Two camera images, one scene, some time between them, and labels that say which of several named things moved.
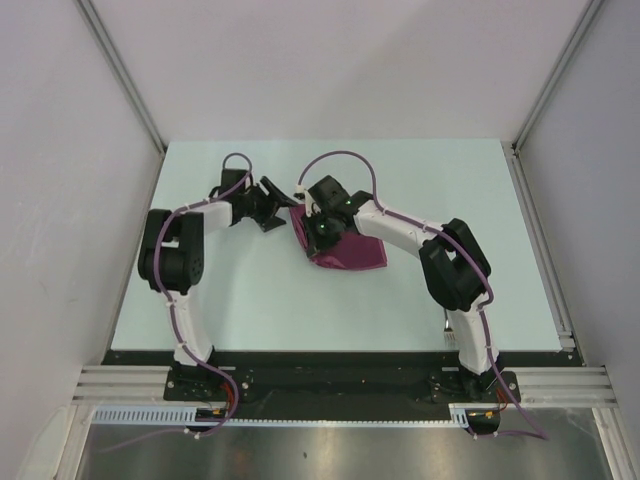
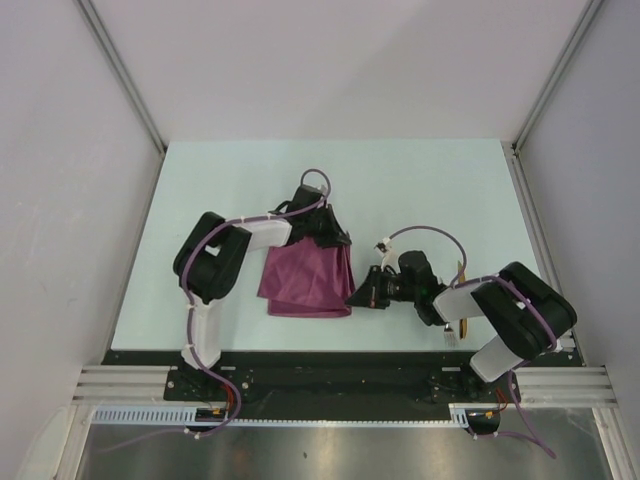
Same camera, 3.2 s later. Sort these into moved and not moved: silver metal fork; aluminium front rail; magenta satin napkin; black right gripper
Moved: black right gripper; magenta satin napkin
Not moved: silver metal fork; aluminium front rail
